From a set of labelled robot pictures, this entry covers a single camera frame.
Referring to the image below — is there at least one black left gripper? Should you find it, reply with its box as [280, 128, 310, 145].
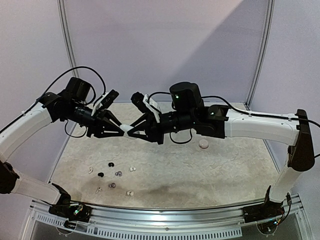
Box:
[67, 100, 126, 138]

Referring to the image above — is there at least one white oval charging case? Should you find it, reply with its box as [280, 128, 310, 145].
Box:
[119, 124, 134, 139]

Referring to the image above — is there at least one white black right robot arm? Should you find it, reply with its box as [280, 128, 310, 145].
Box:
[125, 81, 315, 218]

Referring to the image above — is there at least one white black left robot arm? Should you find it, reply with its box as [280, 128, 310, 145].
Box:
[0, 77, 125, 217]

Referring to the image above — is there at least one round white pink case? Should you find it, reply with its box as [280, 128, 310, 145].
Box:
[198, 139, 209, 149]

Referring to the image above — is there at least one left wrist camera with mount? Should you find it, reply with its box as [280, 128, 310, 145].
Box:
[91, 89, 119, 117]

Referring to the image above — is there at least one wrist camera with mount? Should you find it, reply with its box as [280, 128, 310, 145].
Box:
[91, 89, 119, 117]
[131, 92, 162, 123]

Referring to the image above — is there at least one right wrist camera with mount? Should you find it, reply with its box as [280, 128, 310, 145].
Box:
[131, 92, 162, 123]

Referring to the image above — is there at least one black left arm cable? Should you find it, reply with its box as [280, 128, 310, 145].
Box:
[36, 65, 107, 138]

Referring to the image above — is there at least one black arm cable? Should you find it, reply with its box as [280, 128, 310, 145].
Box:
[36, 65, 107, 138]
[146, 91, 320, 158]

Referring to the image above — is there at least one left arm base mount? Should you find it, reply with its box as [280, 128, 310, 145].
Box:
[48, 203, 93, 223]

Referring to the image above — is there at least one aluminium front rail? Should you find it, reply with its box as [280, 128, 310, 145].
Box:
[25, 194, 309, 232]

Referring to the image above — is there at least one white slotted cable duct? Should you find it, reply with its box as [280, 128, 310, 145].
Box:
[29, 213, 243, 240]

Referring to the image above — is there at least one aluminium left frame post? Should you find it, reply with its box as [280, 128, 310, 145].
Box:
[57, 0, 77, 68]

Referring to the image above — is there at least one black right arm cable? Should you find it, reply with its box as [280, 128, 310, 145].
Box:
[146, 91, 320, 158]

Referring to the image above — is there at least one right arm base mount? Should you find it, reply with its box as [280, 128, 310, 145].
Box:
[242, 200, 285, 223]

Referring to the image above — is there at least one aluminium corner frame post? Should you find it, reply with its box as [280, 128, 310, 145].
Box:
[245, 0, 275, 109]

